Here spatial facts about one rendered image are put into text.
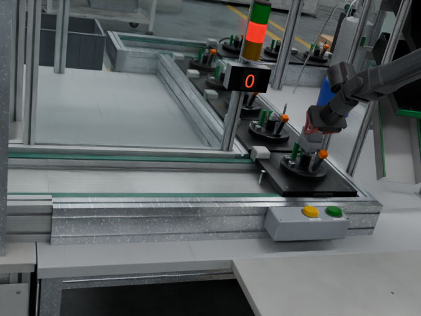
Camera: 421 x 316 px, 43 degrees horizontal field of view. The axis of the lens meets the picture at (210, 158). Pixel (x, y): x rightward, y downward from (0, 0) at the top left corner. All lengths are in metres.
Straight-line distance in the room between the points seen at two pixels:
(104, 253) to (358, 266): 0.65
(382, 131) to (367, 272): 0.47
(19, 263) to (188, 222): 0.40
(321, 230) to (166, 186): 0.43
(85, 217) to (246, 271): 0.40
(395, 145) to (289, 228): 0.52
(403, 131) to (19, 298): 1.19
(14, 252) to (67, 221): 0.13
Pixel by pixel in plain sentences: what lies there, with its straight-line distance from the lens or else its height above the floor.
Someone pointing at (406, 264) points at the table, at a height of 0.86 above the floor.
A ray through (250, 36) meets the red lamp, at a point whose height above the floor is 1.32.
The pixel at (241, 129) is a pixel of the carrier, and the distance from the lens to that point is 1.79.
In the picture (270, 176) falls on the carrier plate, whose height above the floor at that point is 0.97.
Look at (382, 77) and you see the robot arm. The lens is 1.32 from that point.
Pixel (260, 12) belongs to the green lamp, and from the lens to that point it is 1.46.
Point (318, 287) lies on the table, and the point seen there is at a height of 0.86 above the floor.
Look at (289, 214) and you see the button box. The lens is 1.36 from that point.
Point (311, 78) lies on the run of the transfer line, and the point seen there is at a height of 0.91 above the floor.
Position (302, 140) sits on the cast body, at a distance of 1.55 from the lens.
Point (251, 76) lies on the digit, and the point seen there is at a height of 1.21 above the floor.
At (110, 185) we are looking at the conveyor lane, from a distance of 1.42.
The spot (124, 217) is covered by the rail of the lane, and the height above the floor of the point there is 0.93.
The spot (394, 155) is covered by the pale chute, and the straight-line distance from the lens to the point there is 1.69.
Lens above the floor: 1.61
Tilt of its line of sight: 25 degrees down
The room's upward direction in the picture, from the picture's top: 12 degrees clockwise
